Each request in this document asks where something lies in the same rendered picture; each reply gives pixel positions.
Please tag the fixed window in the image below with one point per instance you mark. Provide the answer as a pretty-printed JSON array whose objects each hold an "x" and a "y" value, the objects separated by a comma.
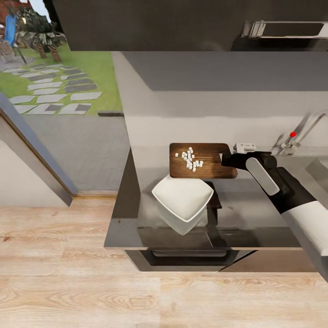
[{"x": 64, "y": 105}]

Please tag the cutting board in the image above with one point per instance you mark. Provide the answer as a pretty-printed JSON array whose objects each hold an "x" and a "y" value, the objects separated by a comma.
[{"x": 207, "y": 153}]

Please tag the bowl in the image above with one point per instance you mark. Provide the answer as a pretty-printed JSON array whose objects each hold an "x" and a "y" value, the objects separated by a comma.
[{"x": 185, "y": 198}]

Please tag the cabinet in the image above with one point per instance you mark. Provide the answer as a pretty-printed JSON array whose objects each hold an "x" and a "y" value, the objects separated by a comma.
[{"x": 194, "y": 25}]

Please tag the drop in sink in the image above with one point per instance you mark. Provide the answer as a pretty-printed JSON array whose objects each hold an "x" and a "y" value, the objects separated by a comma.
[{"x": 310, "y": 170}]

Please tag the dishwasher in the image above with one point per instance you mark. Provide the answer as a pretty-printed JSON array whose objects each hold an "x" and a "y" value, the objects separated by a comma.
[{"x": 184, "y": 260}]

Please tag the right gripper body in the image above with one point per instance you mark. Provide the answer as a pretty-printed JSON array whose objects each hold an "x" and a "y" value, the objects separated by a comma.
[{"x": 230, "y": 160}]

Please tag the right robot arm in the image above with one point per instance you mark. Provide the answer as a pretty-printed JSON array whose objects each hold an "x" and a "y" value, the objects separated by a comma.
[{"x": 305, "y": 216}]

